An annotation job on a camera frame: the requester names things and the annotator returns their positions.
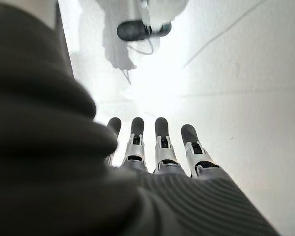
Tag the robot left leg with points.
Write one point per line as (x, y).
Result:
(132, 30)

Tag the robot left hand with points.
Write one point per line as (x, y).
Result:
(51, 172)

